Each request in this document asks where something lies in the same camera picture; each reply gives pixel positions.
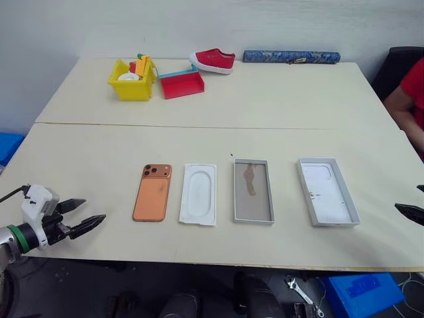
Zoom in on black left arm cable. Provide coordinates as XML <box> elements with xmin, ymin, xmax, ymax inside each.
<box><xmin>0</xmin><ymin>186</ymin><xmax>30</xmax><ymax>204</ymax></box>

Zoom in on silver adjustable wrench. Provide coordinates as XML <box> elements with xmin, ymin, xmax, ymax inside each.
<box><xmin>285</xmin><ymin>275</ymin><xmax>314</xmax><ymax>306</ymax></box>

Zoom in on orange smartphone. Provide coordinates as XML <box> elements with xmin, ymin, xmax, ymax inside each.
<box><xmin>132</xmin><ymin>163</ymin><xmax>173</xmax><ymax>223</ymax></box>

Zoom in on red child's shoe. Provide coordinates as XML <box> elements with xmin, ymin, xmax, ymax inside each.
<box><xmin>188</xmin><ymin>48</ymin><xmax>237</xmax><ymax>76</ymax></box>

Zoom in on white cable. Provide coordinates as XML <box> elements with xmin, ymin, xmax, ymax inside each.
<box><xmin>396</xmin><ymin>271</ymin><xmax>424</xmax><ymax>301</ymax></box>

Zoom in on grey phone box base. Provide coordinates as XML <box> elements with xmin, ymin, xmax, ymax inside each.
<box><xmin>233</xmin><ymin>158</ymin><xmax>276</xmax><ymax>225</ymax></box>

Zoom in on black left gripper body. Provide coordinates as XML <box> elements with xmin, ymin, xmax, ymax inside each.
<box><xmin>42</xmin><ymin>211</ymin><xmax>73</xmax><ymax>246</ymax></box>

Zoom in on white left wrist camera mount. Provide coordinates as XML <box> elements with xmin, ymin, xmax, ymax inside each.
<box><xmin>21</xmin><ymin>184</ymin><xmax>61</xmax><ymax>251</ymax></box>

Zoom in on yellow plastic bin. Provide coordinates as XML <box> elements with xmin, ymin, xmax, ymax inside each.
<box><xmin>107</xmin><ymin>56</ymin><xmax>158</xmax><ymax>102</ymax></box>

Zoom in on black chair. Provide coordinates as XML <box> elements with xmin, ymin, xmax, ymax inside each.
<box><xmin>370</xmin><ymin>46</ymin><xmax>424</xmax><ymax>102</ymax></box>

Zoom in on yellow toy block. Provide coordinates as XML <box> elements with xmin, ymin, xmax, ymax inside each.
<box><xmin>134</xmin><ymin>55</ymin><xmax>152</xmax><ymax>81</ymax></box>

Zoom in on blue patterned scroll roll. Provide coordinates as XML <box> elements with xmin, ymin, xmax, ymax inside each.
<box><xmin>242</xmin><ymin>50</ymin><xmax>342</xmax><ymax>65</ymax></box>

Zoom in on red tray with teal rim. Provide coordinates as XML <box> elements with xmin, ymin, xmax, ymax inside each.
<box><xmin>158</xmin><ymin>64</ymin><xmax>206</xmax><ymax>100</ymax></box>

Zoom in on white moulded insert tray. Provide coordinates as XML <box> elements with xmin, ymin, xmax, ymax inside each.
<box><xmin>178</xmin><ymin>162</ymin><xmax>219</xmax><ymax>227</ymax></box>

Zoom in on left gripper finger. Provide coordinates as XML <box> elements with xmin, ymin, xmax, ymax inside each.
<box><xmin>68</xmin><ymin>213</ymin><xmax>107</xmax><ymax>240</ymax></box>
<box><xmin>56</xmin><ymin>197</ymin><xmax>87</xmax><ymax>215</ymax></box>

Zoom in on person in red shirt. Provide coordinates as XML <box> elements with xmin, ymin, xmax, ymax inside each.
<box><xmin>384</xmin><ymin>56</ymin><xmax>424</xmax><ymax>163</ymax></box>

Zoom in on white phone box lid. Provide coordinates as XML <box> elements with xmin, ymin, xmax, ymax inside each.
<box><xmin>296</xmin><ymin>157</ymin><xmax>361</xmax><ymax>228</ymax></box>

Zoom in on blue plastic crate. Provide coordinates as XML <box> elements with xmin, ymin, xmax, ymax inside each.
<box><xmin>0</xmin><ymin>131</ymin><xmax>25</xmax><ymax>175</ymax></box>

